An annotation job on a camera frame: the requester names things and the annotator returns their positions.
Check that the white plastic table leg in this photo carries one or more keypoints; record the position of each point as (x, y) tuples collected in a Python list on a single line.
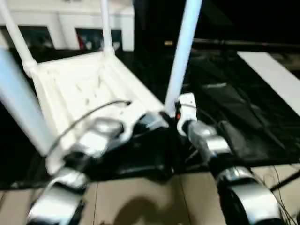
[(21, 98), (182, 47), (107, 23), (18, 35)]

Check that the white plastic table top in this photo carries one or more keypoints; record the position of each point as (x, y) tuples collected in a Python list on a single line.
[(82, 77)]

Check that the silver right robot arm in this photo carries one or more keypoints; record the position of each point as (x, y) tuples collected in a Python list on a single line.
[(206, 138)]

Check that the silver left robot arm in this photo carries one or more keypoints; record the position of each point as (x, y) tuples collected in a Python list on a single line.
[(103, 127)]

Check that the black work mat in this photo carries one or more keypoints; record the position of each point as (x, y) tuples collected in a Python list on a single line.
[(234, 105)]

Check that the black case with yellow label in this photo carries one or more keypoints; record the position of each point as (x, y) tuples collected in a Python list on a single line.
[(152, 23)]

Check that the black metal rod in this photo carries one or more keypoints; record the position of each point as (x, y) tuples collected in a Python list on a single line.
[(246, 43)]

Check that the white mug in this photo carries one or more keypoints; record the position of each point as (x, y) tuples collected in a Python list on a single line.
[(89, 44)]

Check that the white flat board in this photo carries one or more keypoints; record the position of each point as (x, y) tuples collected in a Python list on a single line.
[(272, 70)]

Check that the black metal table strut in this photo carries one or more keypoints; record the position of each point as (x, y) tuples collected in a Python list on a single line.
[(286, 180)]

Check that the white cabinet with glass doors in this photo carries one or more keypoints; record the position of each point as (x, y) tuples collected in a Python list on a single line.
[(63, 16)]

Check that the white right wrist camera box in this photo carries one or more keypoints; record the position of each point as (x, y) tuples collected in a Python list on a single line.
[(188, 103)]

